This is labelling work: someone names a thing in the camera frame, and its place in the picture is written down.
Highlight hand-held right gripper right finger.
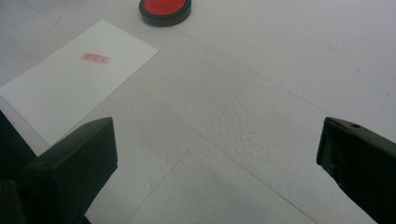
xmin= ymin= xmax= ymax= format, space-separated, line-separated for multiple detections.
xmin=317 ymin=117 xmax=396 ymax=224

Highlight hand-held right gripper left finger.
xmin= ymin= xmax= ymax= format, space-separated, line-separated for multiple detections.
xmin=22 ymin=117 xmax=119 ymax=224

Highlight round red ink pad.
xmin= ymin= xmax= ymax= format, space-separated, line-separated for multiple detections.
xmin=138 ymin=0 xmax=192 ymax=28

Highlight white paper sheet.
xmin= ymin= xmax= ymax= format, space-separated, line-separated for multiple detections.
xmin=0 ymin=19 xmax=159 ymax=147

